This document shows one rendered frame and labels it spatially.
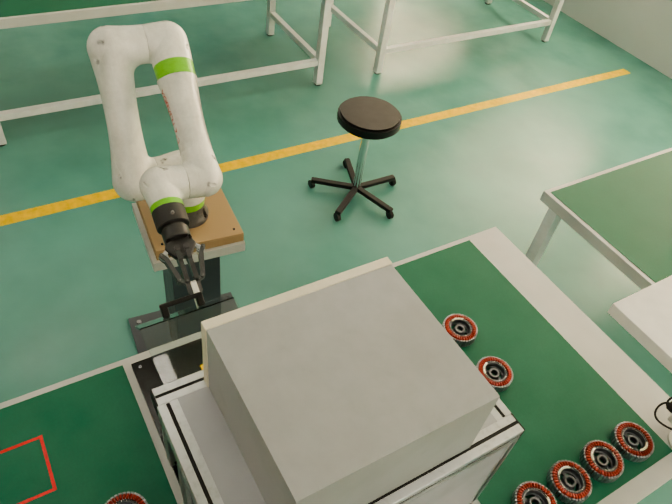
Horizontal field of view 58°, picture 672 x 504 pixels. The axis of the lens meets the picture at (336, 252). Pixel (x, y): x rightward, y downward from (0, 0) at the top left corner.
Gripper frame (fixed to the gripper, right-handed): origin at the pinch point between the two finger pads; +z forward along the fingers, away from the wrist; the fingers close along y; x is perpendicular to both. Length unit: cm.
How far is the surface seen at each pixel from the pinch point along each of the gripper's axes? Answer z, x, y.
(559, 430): 69, -1, -86
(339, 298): 24, 42, -19
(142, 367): 8.9, -22.2, 16.3
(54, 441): 21, -21, 42
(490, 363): 44, -7, -79
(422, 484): 64, 35, -23
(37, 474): 28, -18, 47
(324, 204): -82, -133, -112
